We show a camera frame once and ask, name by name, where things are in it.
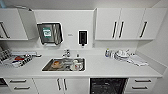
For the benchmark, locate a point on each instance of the stainless steel dishwasher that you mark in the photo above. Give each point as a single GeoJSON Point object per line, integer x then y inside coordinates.
{"type": "Point", "coordinates": [108, 86]}

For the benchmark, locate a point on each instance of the black soap dispenser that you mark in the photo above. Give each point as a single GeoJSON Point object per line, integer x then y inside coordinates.
{"type": "Point", "coordinates": [82, 37]}

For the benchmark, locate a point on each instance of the small chrome sink knob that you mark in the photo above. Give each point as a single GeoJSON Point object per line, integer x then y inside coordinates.
{"type": "Point", "coordinates": [78, 55]}

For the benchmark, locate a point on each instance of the chrome faucet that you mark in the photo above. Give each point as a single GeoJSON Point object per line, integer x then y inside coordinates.
{"type": "Point", "coordinates": [67, 53]}

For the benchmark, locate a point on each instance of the white cup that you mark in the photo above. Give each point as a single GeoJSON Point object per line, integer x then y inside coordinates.
{"type": "Point", "coordinates": [76, 66]}

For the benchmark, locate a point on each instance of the small dish soap bottle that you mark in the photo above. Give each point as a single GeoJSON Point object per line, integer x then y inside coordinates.
{"type": "Point", "coordinates": [107, 53]}

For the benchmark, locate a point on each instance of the small clear container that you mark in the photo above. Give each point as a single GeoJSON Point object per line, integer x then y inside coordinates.
{"type": "Point", "coordinates": [111, 54]}

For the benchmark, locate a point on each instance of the orange bowl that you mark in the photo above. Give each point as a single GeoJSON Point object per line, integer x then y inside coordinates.
{"type": "Point", "coordinates": [56, 64]}

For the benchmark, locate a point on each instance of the steel paper towel dispenser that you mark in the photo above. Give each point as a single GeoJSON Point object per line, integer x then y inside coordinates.
{"type": "Point", "coordinates": [48, 33]}

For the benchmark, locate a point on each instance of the stainless steel sink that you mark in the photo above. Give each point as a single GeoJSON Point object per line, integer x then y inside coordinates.
{"type": "Point", "coordinates": [46, 68]}

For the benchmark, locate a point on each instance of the white dish cloth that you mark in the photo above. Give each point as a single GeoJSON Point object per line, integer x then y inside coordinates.
{"type": "Point", "coordinates": [137, 61]}

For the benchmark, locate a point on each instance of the dish rack with dishes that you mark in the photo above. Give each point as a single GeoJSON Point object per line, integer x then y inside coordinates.
{"type": "Point", "coordinates": [16, 59]}

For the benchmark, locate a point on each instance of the white drawer stack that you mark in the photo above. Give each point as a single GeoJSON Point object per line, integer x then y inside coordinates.
{"type": "Point", "coordinates": [141, 86]}
{"type": "Point", "coordinates": [21, 87]}

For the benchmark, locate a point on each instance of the black built-in microwave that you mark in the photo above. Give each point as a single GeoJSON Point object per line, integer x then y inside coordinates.
{"type": "Point", "coordinates": [2, 82]}

